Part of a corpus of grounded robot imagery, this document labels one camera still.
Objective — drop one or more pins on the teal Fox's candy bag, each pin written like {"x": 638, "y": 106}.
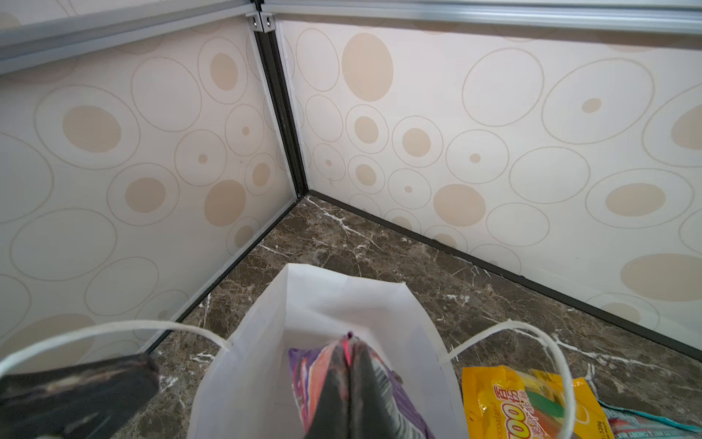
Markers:
{"x": 633, "y": 424}

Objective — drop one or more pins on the purple Fox's candy bag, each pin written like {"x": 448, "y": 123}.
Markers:
{"x": 296, "y": 359}

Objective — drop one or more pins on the black frame post left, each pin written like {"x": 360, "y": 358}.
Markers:
{"x": 271, "y": 53}

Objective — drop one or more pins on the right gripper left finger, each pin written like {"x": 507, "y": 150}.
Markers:
{"x": 328, "y": 391}

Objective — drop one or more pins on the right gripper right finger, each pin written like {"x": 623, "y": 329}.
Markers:
{"x": 374, "y": 409}

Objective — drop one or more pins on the aluminium rail left side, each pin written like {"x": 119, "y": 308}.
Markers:
{"x": 41, "y": 43}

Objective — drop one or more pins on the floral white paper bag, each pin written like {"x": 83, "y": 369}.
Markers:
{"x": 246, "y": 391}

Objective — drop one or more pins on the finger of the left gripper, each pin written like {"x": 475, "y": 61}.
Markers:
{"x": 92, "y": 400}

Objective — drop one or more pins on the yellow snack bag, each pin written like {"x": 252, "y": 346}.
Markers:
{"x": 500, "y": 402}

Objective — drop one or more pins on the horizontal aluminium rail back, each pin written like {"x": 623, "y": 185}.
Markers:
{"x": 665, "y": 17}

